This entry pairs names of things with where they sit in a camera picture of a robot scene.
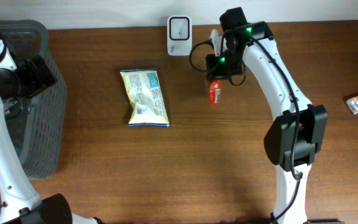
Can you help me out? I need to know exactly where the red snack bag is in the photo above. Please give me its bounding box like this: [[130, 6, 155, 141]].
[[208, 80, 221, 107]]

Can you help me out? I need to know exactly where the yellow snack bag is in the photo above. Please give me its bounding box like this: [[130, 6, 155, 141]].
[[120, 68, 170, 128]]

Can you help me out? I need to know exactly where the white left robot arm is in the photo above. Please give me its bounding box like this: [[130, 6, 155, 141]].
[[0, 31, 101, 223]]

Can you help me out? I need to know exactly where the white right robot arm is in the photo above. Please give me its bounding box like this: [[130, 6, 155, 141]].
[[206, 7, 328, 223]]

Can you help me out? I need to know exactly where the white barcode scanner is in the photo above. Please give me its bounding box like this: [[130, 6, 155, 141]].
[[167, 15, 193, 56]]

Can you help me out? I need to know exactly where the grey plastic basket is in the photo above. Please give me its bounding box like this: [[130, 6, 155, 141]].
[[0, 20, 67, 180]]

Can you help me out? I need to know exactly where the black camera cable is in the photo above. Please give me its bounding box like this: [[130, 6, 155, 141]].
[[188, 40, 217, 74]]

